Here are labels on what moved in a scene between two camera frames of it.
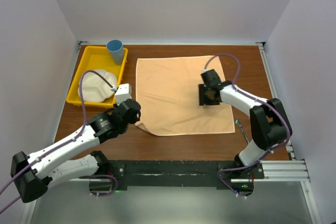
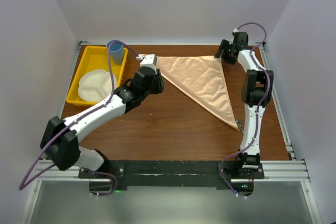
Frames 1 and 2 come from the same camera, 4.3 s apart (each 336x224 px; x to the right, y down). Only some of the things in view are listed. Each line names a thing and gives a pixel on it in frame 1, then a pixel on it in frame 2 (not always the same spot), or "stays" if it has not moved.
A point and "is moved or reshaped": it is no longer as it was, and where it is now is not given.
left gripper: x=135 y=119 -> x=159 y=83
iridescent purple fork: x=237 y=122 stays
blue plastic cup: x=115 y=48 stays
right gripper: x=202 y=100 -> x=224 y=45
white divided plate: x=95 y=88 stays
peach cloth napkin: x=167 y=94 is moved or reshaped
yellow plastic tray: x=96 y=57 stays
